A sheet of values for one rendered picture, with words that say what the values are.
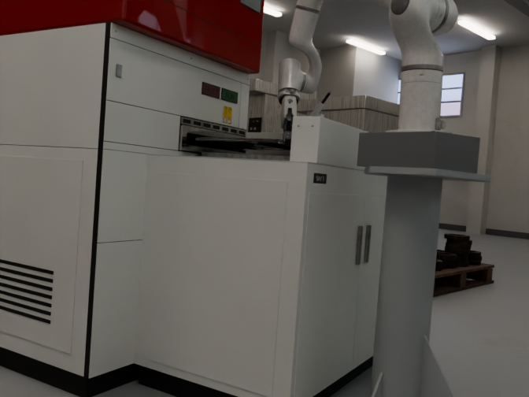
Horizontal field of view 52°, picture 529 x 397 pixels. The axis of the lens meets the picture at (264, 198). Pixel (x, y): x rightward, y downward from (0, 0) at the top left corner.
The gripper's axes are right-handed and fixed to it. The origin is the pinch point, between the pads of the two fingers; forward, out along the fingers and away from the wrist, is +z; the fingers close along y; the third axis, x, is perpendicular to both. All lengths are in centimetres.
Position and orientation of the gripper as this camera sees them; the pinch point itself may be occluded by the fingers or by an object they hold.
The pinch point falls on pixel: (287, 137)
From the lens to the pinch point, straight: 204.2
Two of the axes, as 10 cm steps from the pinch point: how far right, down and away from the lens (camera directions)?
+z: -0.5, 9.5, -3.1
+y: -0.9, 3.1, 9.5
